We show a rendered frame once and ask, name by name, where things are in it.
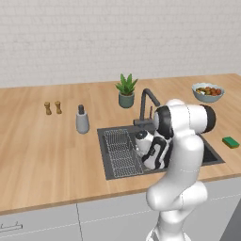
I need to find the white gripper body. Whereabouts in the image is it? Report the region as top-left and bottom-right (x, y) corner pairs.
(141, 150), (169, 170)

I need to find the dark grey sink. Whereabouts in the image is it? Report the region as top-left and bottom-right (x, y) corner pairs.
(96, 123), (226, 181)

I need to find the grey panel under sink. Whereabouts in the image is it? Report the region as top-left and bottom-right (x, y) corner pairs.
(76, 176), (241, 225)

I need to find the green sponge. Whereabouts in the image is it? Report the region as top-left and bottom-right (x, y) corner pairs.
(221, 136), (241, 150)

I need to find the dark grey tap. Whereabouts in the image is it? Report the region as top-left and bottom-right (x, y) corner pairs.
(133, 88), (162, 128)

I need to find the green plant in grey pot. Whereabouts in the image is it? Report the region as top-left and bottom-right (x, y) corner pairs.
(115, 72), (139, 109)

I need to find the grey cupboard door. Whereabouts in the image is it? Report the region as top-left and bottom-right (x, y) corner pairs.
(78, 193), (241, 241)

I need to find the grey soap dispenser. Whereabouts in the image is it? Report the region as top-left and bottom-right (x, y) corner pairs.
(75, 104), (90, 136)

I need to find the grey bowl of fruit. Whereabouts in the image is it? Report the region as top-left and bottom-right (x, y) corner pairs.
(191, 82), (226, 104)

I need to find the small wooden shaker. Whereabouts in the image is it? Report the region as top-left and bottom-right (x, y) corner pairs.
(43, 101), (53, 116)
(54, 100), (63, 115)

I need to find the grey drawer front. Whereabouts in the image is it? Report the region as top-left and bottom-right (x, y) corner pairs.
(0, 202), (83, 237)

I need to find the wire dish rack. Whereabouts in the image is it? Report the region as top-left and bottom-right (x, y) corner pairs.
(103, 128), (145, 177)

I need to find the silver drawer handle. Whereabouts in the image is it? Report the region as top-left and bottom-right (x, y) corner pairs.
(0, 221), (24, 233)

